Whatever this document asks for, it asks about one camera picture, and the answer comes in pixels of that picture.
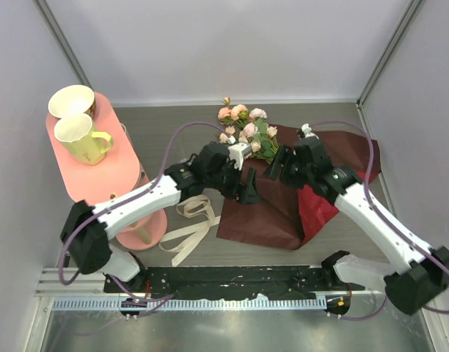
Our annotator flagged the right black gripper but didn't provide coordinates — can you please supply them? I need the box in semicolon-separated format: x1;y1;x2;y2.
263;146;312;191

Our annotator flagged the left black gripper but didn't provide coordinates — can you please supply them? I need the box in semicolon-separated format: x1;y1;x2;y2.
205;160;260;205

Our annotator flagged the dark red wrapping paper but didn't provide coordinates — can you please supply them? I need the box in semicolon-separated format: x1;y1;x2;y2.
216;131;369;250

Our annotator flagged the pink flower bouquet red wrap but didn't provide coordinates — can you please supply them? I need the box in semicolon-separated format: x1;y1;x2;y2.
217;97;279;164

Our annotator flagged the cream ribbon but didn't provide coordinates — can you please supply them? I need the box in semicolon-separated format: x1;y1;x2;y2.
158;195;221;267

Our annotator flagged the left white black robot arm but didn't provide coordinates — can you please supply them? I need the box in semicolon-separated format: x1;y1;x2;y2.
60;142;260;293

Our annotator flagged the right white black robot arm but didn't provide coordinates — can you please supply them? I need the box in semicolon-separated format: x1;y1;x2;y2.
264;136;449;315

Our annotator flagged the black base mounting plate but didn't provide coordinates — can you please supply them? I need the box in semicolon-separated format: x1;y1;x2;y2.
102;264;367;300

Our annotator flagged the pink tiered shelf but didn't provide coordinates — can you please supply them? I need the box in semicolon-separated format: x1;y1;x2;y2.
45;92;167;251

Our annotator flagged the yellow green mug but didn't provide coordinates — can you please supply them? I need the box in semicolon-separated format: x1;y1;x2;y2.
54;114;114;166

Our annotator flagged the white bowl mug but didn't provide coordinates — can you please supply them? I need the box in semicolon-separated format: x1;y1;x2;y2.
48;84;96;119

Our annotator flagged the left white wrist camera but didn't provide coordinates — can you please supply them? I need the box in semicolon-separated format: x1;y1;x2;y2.
224;136;252;171

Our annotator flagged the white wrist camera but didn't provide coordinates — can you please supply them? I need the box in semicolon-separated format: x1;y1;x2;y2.
298;123;319;139
224;136;252;171

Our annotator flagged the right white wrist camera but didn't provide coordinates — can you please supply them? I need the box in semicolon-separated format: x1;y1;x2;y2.
298;123;319;139

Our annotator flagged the white slotted cable duct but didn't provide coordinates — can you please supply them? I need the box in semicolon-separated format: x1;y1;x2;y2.
51;295;326;312

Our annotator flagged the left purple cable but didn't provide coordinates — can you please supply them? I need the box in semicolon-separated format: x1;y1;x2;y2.
57;120;236;318

